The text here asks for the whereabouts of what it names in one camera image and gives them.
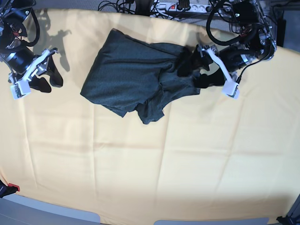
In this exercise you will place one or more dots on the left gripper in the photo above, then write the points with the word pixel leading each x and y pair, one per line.
pixel 229 61

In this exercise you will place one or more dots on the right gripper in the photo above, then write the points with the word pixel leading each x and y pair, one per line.
pixel 26 66

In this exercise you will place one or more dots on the dark teal long-sleeve shirt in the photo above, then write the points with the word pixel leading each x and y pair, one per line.
pixel 132 75

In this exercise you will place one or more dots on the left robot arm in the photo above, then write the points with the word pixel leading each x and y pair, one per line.
pixel 254 43

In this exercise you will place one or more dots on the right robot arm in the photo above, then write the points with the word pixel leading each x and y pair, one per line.
pixel 13 13

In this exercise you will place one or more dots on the white power strip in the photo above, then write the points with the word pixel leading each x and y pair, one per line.
pixel 171 8

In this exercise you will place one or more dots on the red and black clamp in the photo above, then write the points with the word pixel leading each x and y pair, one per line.
pixel 8 189

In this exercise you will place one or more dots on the black corner clamp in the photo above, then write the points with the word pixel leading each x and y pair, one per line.
pixel 288 220

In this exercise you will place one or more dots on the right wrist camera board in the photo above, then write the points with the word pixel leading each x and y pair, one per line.
pixel 20 89

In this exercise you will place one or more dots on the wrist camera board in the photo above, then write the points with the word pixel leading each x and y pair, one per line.
pixel 20 89
pixel 231 89

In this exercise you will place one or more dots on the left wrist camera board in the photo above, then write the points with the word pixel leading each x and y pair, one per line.
pixel 231 89

